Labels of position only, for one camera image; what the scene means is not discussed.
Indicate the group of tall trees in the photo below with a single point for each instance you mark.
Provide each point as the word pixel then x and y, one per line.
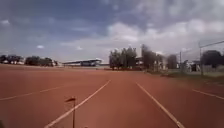
pixel 123 58

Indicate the grandstand building with roof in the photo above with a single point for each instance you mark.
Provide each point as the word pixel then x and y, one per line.
pixel 83 62

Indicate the red running track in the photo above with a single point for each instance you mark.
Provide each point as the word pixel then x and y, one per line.
pixel 123 106

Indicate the robot's own part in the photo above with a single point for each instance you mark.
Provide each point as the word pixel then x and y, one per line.
pixel 73 116

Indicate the row of distant trees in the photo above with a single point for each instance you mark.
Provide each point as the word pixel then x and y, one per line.
pixel 33 61

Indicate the grass strip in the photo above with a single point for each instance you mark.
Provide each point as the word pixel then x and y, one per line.
pixel 200 78

